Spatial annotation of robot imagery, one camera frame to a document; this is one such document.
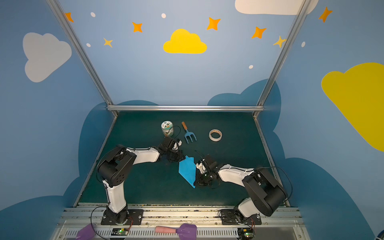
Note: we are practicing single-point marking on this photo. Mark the right green circuit board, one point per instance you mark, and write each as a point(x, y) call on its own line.
point(245, 233)

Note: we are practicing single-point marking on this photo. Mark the purple scoop left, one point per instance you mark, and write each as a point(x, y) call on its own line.
point(86, 233)

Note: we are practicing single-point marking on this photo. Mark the blue garden fork wooden handle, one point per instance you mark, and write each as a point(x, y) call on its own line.
point(190, 137)

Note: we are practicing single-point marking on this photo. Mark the aluminium back frame rail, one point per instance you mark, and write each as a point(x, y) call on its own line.
point(186, 108)

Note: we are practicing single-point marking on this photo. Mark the green circuit board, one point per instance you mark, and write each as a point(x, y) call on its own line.
point(245, 233)
point(120, 231)

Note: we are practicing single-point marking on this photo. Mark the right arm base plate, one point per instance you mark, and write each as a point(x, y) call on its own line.
point(228, 217)

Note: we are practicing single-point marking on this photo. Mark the left side floor rail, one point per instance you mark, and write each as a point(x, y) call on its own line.
point(94, 164)

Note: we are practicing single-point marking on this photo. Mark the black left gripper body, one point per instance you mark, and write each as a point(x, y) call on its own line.
point(174, 154)

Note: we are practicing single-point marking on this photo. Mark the aluminium right corner post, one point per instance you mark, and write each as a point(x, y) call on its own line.
point(291, 37)

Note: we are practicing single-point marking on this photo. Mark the small patterned jar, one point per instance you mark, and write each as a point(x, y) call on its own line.
point(167, 128)

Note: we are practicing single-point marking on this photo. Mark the front aluminium rail base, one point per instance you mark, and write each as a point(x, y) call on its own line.
point(285, 224)

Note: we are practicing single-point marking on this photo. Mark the left green circuit board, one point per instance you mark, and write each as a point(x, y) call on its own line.
point(120, 231)

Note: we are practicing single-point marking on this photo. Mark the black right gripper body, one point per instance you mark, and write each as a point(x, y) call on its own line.
point(203, 176)

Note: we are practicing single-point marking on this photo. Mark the aluminium left corner post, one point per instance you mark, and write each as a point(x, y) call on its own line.
point(59, 13)

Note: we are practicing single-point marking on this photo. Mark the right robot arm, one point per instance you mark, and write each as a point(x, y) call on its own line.
point(265, 192)

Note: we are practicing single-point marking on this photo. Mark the cyan paper sheet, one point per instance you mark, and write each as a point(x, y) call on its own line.
point(187, 169)

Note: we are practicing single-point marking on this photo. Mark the right side floor rail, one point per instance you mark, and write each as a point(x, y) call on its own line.
point(276, 156)

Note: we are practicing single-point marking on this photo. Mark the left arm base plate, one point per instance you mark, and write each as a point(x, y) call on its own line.
point(124, 217)

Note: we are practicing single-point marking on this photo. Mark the floor rail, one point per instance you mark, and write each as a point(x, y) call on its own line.
point(276, 156)
point(94, 164)

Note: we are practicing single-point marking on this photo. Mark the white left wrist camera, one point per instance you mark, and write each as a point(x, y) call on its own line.
point(177, 145)

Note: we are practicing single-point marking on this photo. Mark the aluminium corner post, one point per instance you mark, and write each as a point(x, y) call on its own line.
point(291, 37)
point(59, 13)

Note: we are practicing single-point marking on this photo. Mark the white double-sided tape roll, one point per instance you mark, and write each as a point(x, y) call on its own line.
point(215, 135)

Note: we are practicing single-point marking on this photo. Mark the purple shovel pink handle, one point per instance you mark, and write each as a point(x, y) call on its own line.
point(185, 231)

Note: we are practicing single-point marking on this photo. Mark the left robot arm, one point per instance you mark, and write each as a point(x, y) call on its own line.
point(114, 168)

